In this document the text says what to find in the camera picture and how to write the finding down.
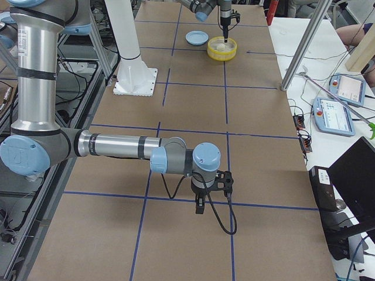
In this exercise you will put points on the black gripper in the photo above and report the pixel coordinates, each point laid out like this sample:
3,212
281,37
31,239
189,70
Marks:
224,18
199,192

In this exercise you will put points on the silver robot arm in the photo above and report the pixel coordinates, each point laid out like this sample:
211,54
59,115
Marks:
37,142
202,9

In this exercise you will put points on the yellow rimmed bamboo steamer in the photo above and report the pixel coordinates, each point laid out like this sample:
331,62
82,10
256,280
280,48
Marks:
215,55

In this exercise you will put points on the light blue plate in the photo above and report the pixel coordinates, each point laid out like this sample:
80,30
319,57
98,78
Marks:
196,37

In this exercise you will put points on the red cylinder bottle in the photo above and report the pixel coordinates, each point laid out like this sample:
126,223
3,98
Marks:
271,11

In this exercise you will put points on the orange black connector box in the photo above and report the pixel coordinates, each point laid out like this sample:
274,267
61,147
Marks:
299,119

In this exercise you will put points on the near blue teach pendant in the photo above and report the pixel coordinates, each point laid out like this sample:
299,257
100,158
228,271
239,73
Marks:
332,117

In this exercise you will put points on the blue teach pendant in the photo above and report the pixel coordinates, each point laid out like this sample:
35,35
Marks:
348,88
332,117

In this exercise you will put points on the black desktop box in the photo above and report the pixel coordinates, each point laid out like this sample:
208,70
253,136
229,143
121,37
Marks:
342,236

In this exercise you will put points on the far blue teach pendant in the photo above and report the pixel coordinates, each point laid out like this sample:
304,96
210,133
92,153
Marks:
348,88

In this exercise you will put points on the wooden board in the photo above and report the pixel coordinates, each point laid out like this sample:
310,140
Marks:
362,53

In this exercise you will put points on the black computer monitor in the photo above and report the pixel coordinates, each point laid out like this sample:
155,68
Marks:
353,177

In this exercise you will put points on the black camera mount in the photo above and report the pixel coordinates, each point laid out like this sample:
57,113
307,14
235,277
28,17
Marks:
235,15
223,182

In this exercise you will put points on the aluminium frame post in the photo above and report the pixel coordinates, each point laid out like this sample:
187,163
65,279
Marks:
307,37

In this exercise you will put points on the white camera post base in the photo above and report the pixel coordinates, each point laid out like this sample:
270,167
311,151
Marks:
134,77

